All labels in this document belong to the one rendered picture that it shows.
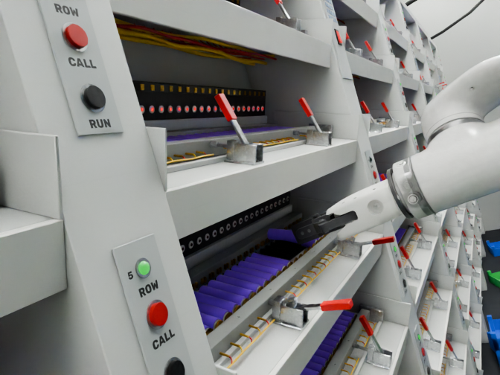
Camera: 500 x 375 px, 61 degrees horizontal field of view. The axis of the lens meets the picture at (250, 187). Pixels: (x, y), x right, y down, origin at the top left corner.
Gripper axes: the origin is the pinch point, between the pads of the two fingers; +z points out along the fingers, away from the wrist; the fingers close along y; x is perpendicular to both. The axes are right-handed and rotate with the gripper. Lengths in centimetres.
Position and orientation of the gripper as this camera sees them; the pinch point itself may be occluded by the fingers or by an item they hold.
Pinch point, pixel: (309, 228)
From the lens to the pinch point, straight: 67.9
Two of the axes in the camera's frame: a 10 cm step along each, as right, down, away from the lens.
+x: -4.1, -9.1, 0.5
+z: -7.8, 3.8, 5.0
